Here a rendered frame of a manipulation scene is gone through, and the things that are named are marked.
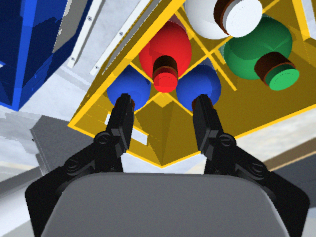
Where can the red bottle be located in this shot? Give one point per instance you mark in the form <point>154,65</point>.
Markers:
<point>167,55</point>

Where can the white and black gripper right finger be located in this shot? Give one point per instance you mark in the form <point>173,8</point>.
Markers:
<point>224,157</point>

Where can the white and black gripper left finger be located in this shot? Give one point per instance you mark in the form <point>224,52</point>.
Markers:
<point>99,157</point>

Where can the green bottle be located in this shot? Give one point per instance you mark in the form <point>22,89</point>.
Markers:
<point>263,54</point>

